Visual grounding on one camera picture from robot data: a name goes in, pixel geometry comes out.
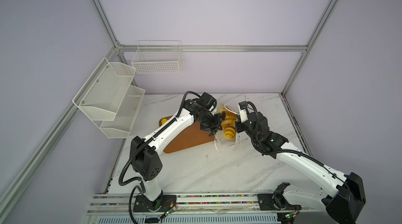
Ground white wire basket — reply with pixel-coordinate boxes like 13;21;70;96
131;40;182;74

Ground cartoon animal paper bag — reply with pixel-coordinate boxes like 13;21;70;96
214;104;240;152

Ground white mesh lower shelf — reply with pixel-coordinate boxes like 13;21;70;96
100;85;145;139

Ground aluminium frame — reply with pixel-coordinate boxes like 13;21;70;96
1;0;339;222

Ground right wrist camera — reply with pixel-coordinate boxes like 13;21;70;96
238;101;248;123

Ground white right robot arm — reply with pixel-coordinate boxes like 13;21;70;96
236;110;366;224

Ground white mesh upper shelf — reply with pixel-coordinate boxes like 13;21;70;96
72;58;136;121

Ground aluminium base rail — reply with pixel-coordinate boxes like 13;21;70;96
84;192;317;224

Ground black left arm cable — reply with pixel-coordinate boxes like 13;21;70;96
118;90;202;224

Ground brown plastic tray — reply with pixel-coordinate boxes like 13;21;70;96
163;121;215;154

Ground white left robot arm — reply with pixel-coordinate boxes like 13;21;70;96
118;91;226;202

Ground white mesh shelf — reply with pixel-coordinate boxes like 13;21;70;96
72;58;136;121
100;85;145;139

